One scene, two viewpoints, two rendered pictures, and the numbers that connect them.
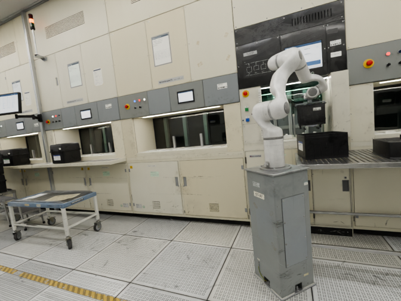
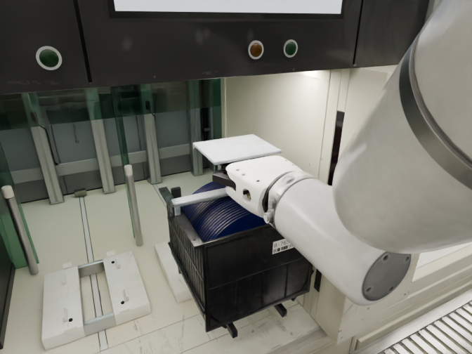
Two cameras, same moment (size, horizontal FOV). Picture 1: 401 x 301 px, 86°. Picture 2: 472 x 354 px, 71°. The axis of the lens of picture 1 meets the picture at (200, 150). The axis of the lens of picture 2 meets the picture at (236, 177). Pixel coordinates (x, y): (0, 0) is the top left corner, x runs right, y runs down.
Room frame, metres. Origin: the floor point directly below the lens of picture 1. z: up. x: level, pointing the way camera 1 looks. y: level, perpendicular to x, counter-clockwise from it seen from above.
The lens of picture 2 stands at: (1.62, -0.63, 1.46)
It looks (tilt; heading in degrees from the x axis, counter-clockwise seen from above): 25 degrees down; 310
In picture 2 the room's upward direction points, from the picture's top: straight up
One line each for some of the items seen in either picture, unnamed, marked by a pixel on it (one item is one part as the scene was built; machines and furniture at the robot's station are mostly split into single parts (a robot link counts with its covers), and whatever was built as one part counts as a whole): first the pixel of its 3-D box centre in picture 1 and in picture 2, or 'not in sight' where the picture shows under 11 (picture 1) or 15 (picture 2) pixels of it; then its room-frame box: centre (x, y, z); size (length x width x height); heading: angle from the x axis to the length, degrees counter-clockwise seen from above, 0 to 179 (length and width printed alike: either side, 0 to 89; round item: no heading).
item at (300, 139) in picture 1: (320, 144); not in sight; (1.60, -0.91, 0.85); 0.28 x 0.28 x 0.17; 77
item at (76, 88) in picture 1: (90, 110); not in sight; (3.21, 1.56, 1.50); 1.52 x 0.99 x 3.00; 67
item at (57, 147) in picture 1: (65, 152); not in sight; (2.93, 1.84, 0.93); 0.30 x 0.28 x 0.26; 64
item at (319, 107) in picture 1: (309, 111); (237, 226); (1.95, -1.03, 1.11); 0.24 x 0.20 x 0.32; 66
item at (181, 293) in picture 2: not in sight; (203, 258); (2.14, -1.11, 0.89); 0.22 x 0.21 x 0.04; 157
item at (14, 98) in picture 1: (21, 108); not in sight; (2.98, 2.38, 1.59); 0.50 x 0.41 x 0.36; 157
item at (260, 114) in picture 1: (267, 120); not in sight; (1.36, -0.44, 1.07); 0.19 x 0.12 x 0.24; 40
